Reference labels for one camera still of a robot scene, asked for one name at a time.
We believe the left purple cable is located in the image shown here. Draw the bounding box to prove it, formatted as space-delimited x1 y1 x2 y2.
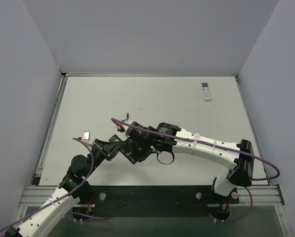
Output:
0 137 108 235

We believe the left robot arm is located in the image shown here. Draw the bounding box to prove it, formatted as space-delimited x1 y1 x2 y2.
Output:
4 138 124 237

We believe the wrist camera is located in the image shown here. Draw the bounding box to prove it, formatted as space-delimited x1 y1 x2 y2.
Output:
78 131 90 142
116 123 125 133

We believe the black remote control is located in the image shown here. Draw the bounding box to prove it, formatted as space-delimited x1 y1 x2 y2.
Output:
120 145 137 164

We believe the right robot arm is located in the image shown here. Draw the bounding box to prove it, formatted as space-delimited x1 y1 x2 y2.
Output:
123 120 254 197

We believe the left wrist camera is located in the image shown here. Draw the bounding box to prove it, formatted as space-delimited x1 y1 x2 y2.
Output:
78 131 90 142

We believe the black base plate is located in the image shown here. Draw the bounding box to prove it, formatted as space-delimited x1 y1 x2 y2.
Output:
72 185 238 220

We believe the purple cable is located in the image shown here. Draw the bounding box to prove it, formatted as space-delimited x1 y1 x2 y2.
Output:
0 137 108 235
111 118 281 224

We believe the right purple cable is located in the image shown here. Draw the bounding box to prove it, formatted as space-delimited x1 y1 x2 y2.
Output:
111 118 281 224

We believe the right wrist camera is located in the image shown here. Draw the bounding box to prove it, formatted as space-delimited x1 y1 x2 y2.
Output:
116 123 125 133

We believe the white remote control far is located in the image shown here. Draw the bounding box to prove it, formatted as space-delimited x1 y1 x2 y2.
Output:
201 82 212 101

